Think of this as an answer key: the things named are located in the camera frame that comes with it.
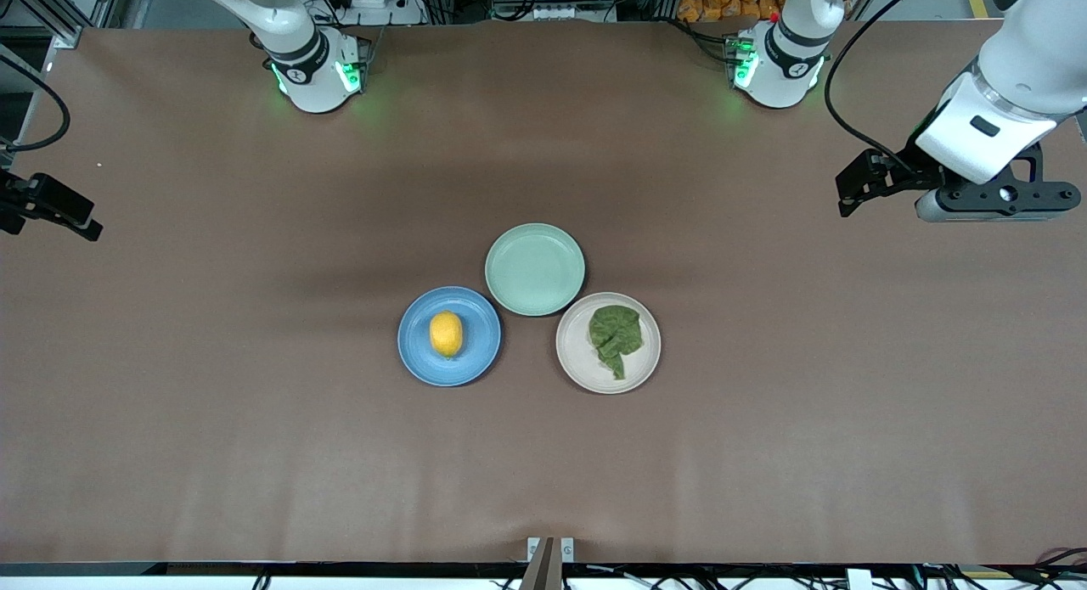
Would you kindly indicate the pale green plate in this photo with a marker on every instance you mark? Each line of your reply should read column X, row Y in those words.
column 535, row 269

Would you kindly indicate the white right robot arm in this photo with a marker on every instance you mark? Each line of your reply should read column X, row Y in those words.
column 310, row 59

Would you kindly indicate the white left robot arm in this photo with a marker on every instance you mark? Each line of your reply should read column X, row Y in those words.
column 1036, row 55

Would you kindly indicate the metal table bracket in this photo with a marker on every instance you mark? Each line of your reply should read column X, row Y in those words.
column 550, row 564

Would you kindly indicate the beige plate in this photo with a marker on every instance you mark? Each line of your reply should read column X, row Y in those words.
column 577, row 356

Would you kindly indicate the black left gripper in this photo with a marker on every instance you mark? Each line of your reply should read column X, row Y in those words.
column 905, row 175

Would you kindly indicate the yellow lemon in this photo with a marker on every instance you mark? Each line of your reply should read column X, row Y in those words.
column 446, row 334

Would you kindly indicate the blue plate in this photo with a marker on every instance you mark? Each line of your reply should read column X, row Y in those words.
column 484, row 352

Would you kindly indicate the bag of oranges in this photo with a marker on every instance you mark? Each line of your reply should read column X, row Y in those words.
column 730, row 0

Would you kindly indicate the aluminium frame post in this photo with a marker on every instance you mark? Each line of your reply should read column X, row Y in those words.
column 51, row 13

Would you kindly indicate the green lettuce leaf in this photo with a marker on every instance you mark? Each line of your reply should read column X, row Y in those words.
column 616, row 335

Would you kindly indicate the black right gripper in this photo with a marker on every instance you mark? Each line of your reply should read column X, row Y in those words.
column 19, row 195

